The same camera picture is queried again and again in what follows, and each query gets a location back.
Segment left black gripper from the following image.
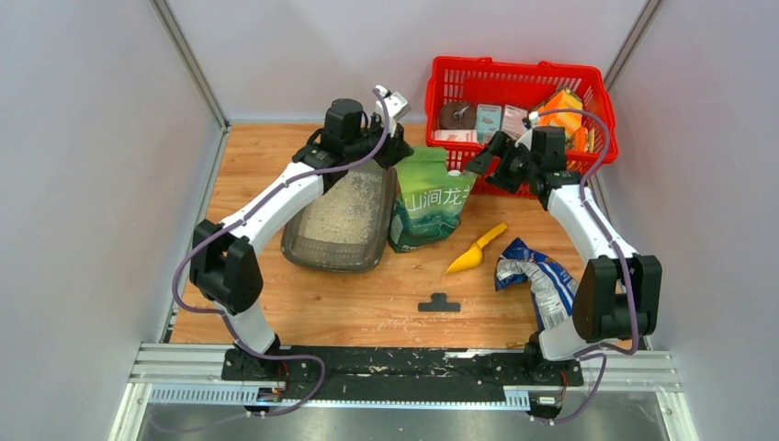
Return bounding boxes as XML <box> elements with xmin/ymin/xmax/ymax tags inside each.
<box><xmin>344</xmin><ymin>114</ymin><xmax>415</xmax><ymax>172</ymax></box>

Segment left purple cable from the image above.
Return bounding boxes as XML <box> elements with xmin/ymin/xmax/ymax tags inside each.
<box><xmin>171</xmin><ymin>87</ymin><xmax>390</xmax><ymax>421</ymax></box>

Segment pink grey box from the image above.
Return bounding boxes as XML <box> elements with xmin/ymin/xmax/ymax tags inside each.
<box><xmin>501</xmin><ymin>105</ymin><xmax>528</xmax><ymax>140</ymax></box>

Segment brown round item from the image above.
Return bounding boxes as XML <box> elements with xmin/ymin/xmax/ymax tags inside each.
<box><xmin>438</xmin><ymin>101</ymin><xmax>477</xmax><ymax>130</ymax></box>

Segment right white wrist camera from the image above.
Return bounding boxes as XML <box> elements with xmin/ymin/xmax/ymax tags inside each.
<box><xmin>514</xmin><ymin>111</ymin><xmax>541</xmax><ymax>151</ymax></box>

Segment orange box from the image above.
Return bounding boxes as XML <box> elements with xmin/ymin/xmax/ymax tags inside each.
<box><xmin>536</xmin><ymin>87</ymin><xmax>583</xmax><ymax>138</ymax></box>

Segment green litter bag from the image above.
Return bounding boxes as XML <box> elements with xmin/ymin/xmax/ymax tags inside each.
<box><xmin>389</xmin><ymin>146</ymin><xmax>477</xmax><ymax>254</ymax></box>

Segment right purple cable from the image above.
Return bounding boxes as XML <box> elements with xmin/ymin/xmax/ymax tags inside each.
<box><xmin>529</xmin><ymin>107</ymin><xmax>640</xmax><ymax>426</ymax></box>

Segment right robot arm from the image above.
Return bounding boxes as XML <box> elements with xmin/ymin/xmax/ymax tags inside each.
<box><xmin>465</xmin><ymin>126</ymin><xmax>662</xmax><ymax>385</ymax></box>

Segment grey litter box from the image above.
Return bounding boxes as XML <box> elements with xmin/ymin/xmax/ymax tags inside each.
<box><xmin>281</xmin><ymin>161</ymin><xmax>397</xmax><ymax>273</ymax></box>

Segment blue crumpled bag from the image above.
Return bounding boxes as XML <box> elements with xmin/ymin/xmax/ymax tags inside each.
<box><xmin>494</xmin><ymin>237</ymin><xmax>579</xmax><ymax>331</ymax></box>

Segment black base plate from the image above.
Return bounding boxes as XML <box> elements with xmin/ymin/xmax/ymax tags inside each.
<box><xmin>220</xmin><ymin>345</ymin><xmax>583</xmax><ymax>402</ymax></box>

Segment teal small box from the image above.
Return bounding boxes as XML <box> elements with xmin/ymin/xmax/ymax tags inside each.
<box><xmin>474</xmin><ymin>104</ymin><xmax>502</xmax><ymax>144</ymax></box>

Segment purple cable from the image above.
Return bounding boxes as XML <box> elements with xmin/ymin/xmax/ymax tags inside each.
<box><xmin>529</xmin><ymin>107</ymin><xmax>640</xmax><ymax>426</ymax></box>
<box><xmin>171</xmin><ymin>87</ymin><xmax>390</xmax><ymax>421</ymax></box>

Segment yellow plastic scoop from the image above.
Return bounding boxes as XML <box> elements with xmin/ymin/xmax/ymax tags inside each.
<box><xmin>445</xmin><ymin>222</ymin><xmax>508</xmax><ymax>274</ymax></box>

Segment aluminium rail frame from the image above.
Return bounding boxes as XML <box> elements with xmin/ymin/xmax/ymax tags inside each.
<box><xmin>110</xmin><ymin>344</ymin><xmax>698</xmax><ymax>440</ymax></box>

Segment pink flat box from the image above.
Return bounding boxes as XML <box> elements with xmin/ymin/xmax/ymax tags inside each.
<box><xmin>433</xmin><ymin>130</ymin><xmax>478</xmax><ymax>142</ymax></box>

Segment red shopping basket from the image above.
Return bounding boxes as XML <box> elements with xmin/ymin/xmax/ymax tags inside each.
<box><xmin>424</xmin><ymin>56</ymin><xmax>619</xmax><ymax>173</ymax></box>

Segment black bag clip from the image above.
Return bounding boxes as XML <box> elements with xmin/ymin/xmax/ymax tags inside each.
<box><xmin>417</xmin><ymin>293</ymin><xmax>461</xmax><ymax>312</ymax></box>

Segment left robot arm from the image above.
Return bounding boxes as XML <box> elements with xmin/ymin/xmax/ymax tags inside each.
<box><xmin>175</xmin><ymin>87</ymin><xmax>413</xmax><ymax>381</ymax></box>

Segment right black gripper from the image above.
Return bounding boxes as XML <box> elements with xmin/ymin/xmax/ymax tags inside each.
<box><xmin>463</xmin><ymin>131</ymin><xmax>538</xmax><ymax>196</ymax></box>

